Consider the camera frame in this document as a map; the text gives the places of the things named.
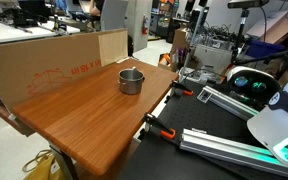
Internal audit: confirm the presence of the silver metal pot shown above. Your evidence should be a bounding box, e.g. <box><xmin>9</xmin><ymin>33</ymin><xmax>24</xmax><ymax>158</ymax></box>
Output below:
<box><xmin>117</xmin><ymin>67</ymin><xmax>146</xmax><ymax>96</ymax></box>

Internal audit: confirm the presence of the black perforated breadboard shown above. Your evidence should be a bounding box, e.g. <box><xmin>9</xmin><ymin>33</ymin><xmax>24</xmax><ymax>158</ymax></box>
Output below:
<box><xmin>117</xmin><ymin>78</ymin><xmax>288</xmax><ymax>180</ymax></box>

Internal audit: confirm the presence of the light plywood panel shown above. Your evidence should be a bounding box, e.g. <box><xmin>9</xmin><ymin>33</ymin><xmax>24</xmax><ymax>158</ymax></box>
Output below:
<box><xmin>98</xmin><ymin>28</ymin><xmax>129</xmax><ymax>67</ymax></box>

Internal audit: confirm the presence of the small brown cardboard box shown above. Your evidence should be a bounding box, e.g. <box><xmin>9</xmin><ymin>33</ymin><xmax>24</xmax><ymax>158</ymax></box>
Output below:
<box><xmin>169</xmin><ymin>27</ymin><xmax>192</xmax><ymax>58</ymax></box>

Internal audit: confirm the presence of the red fire extinguisher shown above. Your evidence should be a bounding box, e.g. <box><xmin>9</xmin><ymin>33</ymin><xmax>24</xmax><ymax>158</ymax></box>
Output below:
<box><xmin>141</xmin><ymin>14</ymin><xmax>150</xmax><ymax>36</ymax></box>

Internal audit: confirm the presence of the silver metal pole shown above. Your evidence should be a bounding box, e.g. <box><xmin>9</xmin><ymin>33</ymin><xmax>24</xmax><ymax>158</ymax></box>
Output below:
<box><xmin>178</xmin><ymin>5</ymin><xmax>209</xmax><ymax>84</ymax></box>

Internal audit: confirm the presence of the grey storage bin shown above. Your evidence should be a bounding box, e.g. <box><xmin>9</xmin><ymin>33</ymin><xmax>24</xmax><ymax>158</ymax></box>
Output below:
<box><xmin>193</xmin><ymin>42</ymin><xmax>234</xmax><ymax>75</ymax></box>

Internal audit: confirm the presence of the grey office chair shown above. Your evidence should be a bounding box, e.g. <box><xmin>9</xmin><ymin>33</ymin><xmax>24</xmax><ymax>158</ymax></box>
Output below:
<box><xmin>99</xmin><ymin>0</ymin><xmax>129</xmax><ymax>32</ymax></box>

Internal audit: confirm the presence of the seated person dark shirt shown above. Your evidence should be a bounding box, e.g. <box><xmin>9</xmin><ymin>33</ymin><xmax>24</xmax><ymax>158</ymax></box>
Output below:
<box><xmin>88</xmin><ymin>0</ymin><xmax>106</xmax><ymax>18</ymax></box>

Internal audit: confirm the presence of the white VR headset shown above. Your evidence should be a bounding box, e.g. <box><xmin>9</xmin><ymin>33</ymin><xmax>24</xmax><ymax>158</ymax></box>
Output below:
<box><xmin>225</xmin><ymin>65</ymin><xmax>283</xmax><ymax>104</ymax></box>

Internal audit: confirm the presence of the dark table leg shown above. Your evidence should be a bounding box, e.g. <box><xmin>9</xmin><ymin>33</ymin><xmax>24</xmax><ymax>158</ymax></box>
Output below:
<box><xmin>48</xmin><ymin>143</ymin><xmax>82</xmax><ymax>180</ymax></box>

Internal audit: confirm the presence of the yellow bag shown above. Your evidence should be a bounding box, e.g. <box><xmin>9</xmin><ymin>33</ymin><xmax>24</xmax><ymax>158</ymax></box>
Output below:
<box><xmin>21</xmin><ymin>148</ymin><xmax>68</xmax><ymax>180</ymax></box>

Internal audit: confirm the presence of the white lab table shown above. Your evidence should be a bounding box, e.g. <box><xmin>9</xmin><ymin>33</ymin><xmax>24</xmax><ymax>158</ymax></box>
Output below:
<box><xmin>0</xmin><ymin>20</ymin><xmax>82</xmax><ymax>47</ymax></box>

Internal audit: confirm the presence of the black desktop equipment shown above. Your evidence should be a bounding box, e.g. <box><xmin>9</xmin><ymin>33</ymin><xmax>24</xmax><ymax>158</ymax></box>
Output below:
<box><xmin>0</xmin><ymin>0</ymin><xmax>53</xmax><ymax>29</ymax></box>

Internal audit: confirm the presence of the dark brown wooden board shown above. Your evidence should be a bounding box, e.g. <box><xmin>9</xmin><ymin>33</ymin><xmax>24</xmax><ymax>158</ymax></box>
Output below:
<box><xmin>0</xmin><ymin>95</ymin><xmax>37</xmax><ymax>138</ymax></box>

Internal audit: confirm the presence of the flattened brown cardboard box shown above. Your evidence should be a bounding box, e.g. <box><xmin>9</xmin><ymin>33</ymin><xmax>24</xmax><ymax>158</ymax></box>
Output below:
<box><xmin>246</xmin><ymin>9</ymin><xmax>288</xmax><ymax>46</ymax></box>

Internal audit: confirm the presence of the black clamp orange handle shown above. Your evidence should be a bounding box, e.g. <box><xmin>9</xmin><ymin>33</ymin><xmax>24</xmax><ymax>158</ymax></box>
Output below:
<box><xmin>141</xmin><ymin>112</ymin><xmax>178</xmax><ymax>141</ymax></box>
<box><xmin>169</xmin><ymin>80</ymin><xmax>195</xmax><ymax>99</ymax></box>

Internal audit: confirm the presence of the aluminium extrusion rail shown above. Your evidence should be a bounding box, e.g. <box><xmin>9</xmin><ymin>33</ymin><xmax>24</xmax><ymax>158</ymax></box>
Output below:
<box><xmin>179</xmin><ymin>127</ymin><xmax>288</xmax><ymax>180</ymax></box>
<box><xmin>196</xmin><ymin>85</ymin><xmax>262</xmax><ymax>122</ymax></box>

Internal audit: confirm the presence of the tangle of black cables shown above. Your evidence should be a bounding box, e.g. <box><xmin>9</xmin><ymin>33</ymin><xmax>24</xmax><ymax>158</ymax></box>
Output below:
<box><xmin>197</xmin><ymin>20</ymin><xmax>240</xmax><ymax>48</ymax></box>

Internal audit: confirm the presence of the black camera stand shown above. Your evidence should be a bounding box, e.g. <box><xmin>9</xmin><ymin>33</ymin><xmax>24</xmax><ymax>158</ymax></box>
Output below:
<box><xmin>229</xmin><ymin>8</ymin><xmax>288</xmax><ymax>69</ymax></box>

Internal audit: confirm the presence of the black stereo camera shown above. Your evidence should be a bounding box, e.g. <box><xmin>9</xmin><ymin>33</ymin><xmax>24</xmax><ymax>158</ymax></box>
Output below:
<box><xmin>226</xmin><ymin>0</ymin><xmax>271</xmax><ymax>10</ymax></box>

